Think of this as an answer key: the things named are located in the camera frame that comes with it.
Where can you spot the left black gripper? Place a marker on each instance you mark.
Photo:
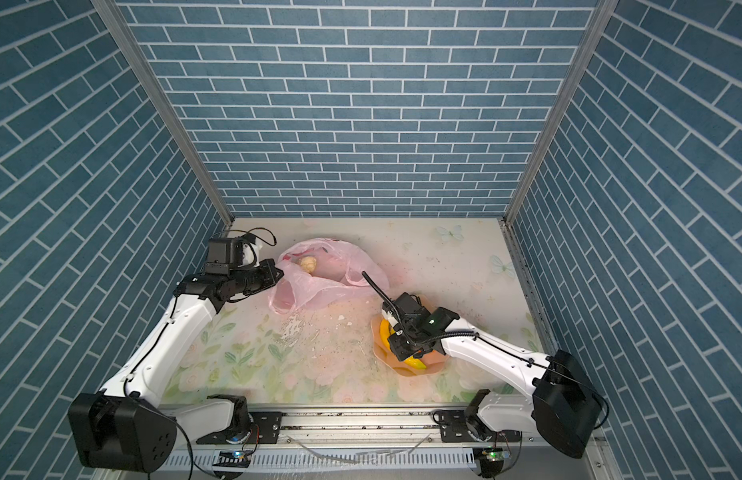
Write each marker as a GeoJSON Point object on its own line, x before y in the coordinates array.
{"type": "Point", "coordinates": [269, 279]}

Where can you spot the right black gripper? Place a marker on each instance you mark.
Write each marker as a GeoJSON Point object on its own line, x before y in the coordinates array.
{"type": "Point", "coordinates": [396, 348]}

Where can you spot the yellow fake banana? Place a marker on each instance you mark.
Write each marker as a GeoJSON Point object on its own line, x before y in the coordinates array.
{"type": "Point", "coordinates": [385, 331]}

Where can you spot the pink plastic bag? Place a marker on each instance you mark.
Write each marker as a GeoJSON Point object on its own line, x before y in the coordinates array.
{"type": "Point", "coordinates": [344, 272]}

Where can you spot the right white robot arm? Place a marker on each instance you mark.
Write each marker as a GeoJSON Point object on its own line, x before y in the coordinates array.
{"type": "Point", "coordinates": [560, 402]}

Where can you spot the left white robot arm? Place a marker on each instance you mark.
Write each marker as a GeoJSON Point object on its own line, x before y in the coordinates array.
{"type": "Point", "coordinates": [121, 425]}

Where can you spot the beige fake fruit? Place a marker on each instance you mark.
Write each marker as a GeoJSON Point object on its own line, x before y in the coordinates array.
{"type": "Point", "coordinates": [308, 264]}

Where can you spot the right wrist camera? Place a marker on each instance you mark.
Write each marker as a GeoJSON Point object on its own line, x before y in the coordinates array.
{"type": "Point", "coordinates": [410, 306]}

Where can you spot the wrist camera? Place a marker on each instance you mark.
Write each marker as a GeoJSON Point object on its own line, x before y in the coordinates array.
{"type": "Point", "coordinates": [410, 306]}
{"type": "Point", "coordinates": [229, 255]}

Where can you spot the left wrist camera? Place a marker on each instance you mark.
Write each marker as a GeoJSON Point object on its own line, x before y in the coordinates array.
{"type": "Point", "coordinates": [229, 255]}

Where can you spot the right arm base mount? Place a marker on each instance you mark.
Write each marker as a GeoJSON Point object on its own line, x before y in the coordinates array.
{"type": "Point", "coordinates": [455, 426]}

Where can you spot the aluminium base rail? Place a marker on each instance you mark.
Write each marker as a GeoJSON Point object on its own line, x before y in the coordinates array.
{"type": "Point", "coordinates": [346, 438]}

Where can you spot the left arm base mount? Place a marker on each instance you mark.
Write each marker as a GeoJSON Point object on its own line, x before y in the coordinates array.
{"type": "Point", "coordinates": [259, 428]}

